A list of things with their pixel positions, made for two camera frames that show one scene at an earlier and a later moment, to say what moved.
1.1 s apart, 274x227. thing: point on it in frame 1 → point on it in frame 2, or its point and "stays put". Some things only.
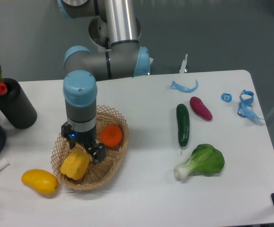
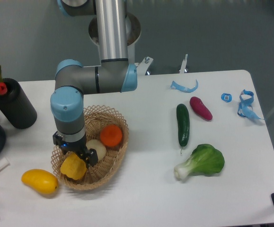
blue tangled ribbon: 245,108 stays put
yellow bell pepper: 75,164 stays put
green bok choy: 205,160 stays put
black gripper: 98,152 → 90,156
